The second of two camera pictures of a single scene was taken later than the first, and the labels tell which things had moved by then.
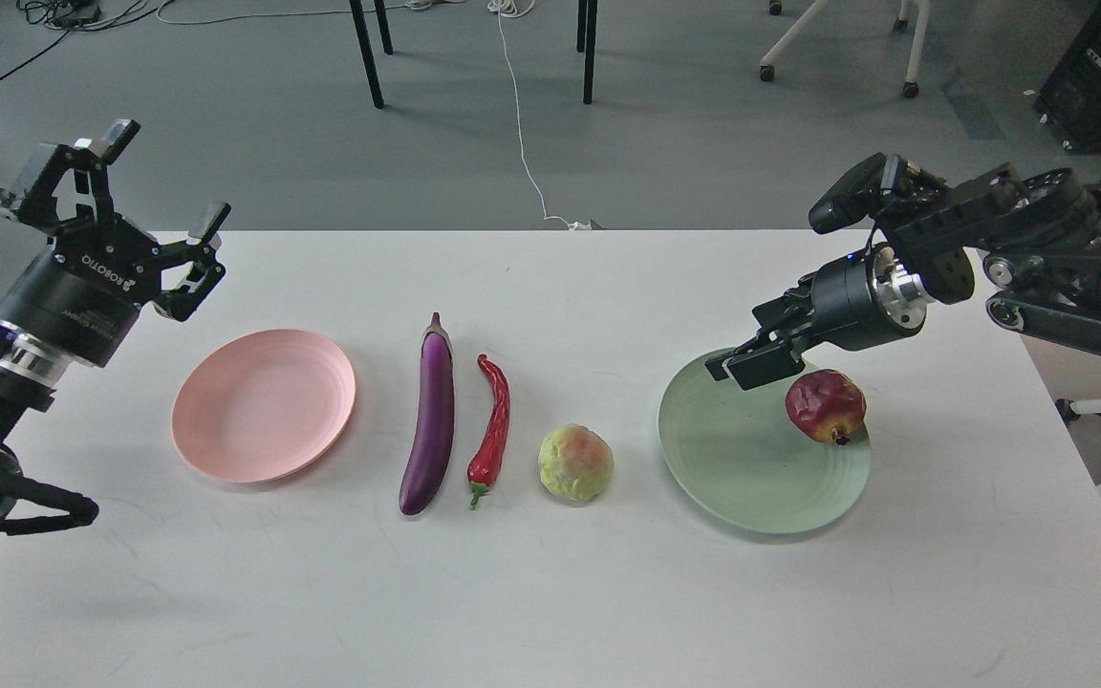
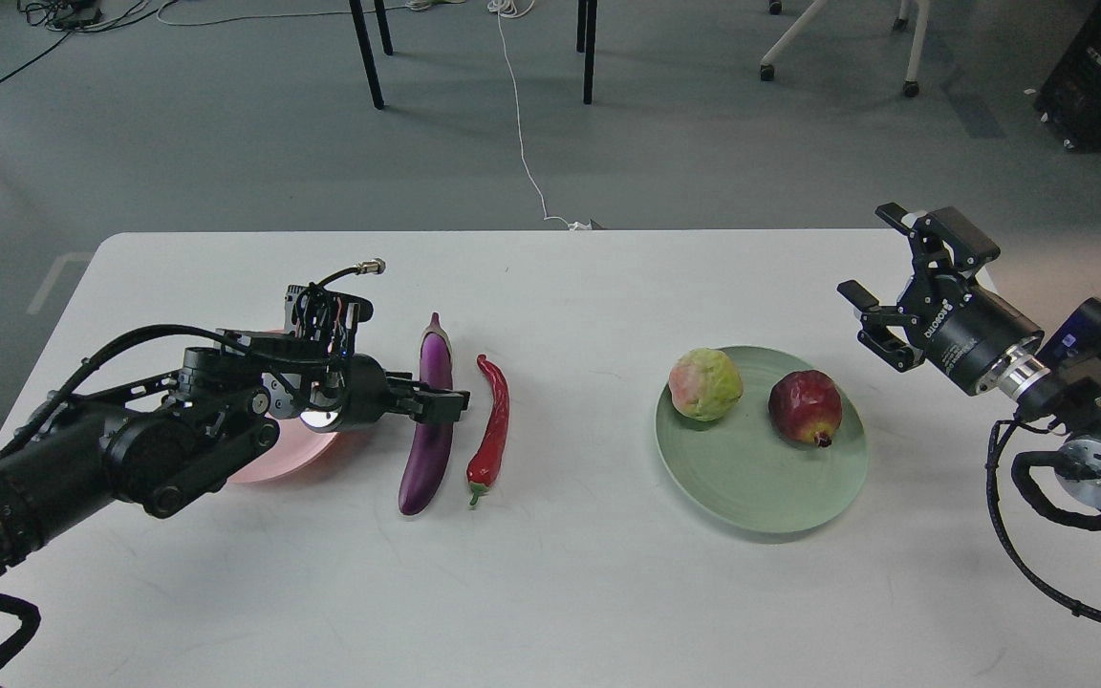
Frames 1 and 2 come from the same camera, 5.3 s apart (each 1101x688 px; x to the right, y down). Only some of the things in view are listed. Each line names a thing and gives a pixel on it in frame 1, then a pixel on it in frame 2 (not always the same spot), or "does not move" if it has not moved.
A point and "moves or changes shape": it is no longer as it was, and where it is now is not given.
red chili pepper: x=485 y=456 does not move
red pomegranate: x=826 y=404 moves or changes shape
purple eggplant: x=431 y=455 does not move
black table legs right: x=587 y=10 does not move
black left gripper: x=81 y=296 to x=370 y=394
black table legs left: x=367 y=46 does not move
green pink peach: x=574 y=462 to x=703 y=384
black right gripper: x=853 y=303 to x=966 y=328
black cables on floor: x=75 y=15 does not move
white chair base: x=910 y=88 does not move
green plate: x=742 y=457 does not move
